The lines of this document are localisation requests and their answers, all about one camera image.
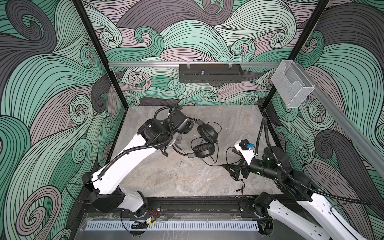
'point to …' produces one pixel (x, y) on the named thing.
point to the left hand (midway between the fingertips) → (174, 131)
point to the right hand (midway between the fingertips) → (229, 157)
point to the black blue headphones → (209, 133)
